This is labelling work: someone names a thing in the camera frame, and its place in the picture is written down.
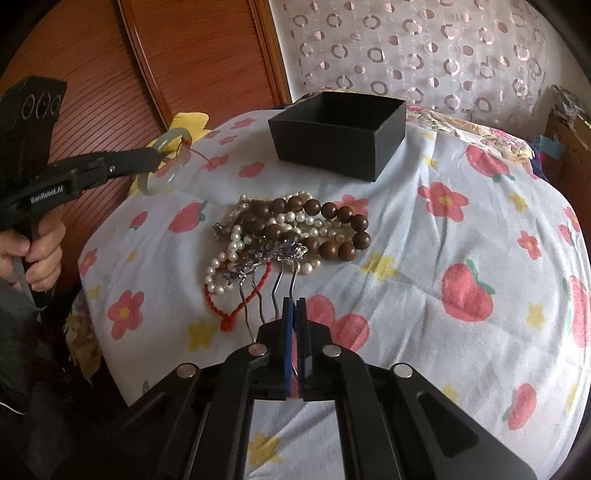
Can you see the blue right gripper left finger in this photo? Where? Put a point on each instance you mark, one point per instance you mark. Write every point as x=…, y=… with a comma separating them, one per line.
x=288, y=324

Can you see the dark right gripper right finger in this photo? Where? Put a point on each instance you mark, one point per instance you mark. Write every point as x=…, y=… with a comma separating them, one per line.
x=301, y=329

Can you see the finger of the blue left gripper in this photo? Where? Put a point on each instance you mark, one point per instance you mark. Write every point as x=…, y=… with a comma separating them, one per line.
x=133, y=162

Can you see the green jade bangle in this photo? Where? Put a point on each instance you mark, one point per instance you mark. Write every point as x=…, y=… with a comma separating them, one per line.
x=168, y=146

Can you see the silver floral hair comb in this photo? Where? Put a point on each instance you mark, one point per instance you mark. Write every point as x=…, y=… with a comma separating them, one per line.
x=255, y=274

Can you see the black open jewelry box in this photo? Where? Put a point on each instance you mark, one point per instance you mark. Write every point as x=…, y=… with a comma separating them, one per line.
x=352, y=134

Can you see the person's left hand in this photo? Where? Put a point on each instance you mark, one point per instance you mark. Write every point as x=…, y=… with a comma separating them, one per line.
x=43, y=255

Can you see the red-brown wooden wardrobe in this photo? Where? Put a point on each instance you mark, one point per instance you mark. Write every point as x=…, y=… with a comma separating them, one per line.
x=130, y=66

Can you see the strawberry flower print blanket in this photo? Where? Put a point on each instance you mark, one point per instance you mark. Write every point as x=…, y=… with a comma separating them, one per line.
x=477, y=275

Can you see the floral quilt at bed head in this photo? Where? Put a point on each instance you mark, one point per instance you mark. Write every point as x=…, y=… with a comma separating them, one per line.
x=493, y=141

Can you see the teal crumpled cloth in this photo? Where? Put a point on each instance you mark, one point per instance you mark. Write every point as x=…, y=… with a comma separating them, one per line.
x=543, y=145

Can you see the wooden side cabinet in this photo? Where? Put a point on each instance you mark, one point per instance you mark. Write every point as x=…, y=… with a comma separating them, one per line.
x=573, y=177

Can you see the sheer circle pattern curtain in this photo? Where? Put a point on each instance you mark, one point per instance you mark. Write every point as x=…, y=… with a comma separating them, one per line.
x=492, y=62

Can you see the stack of papers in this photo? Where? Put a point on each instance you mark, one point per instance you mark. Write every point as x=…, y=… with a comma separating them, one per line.
x=568, y=105

